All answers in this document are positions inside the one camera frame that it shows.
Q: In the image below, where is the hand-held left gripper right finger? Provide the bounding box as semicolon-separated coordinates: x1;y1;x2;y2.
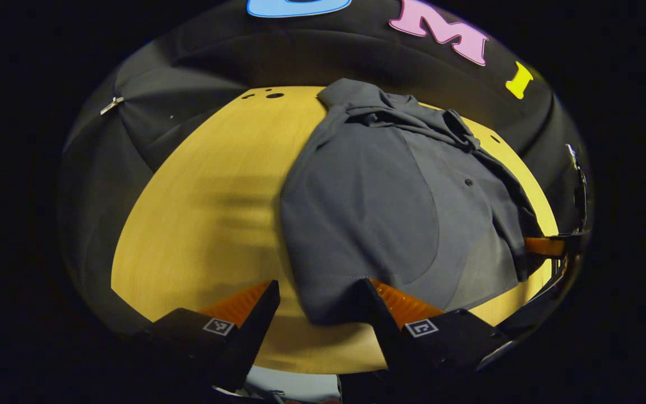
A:
357;278;517;389

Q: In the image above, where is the grey long-sleeved shirt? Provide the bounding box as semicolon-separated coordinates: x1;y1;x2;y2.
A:
280;78;546;327

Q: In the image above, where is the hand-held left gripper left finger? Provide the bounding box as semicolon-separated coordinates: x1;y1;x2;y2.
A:
135;279;281;393

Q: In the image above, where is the black backdrop cloth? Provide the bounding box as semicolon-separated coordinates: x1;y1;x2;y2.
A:
58;0;590;338

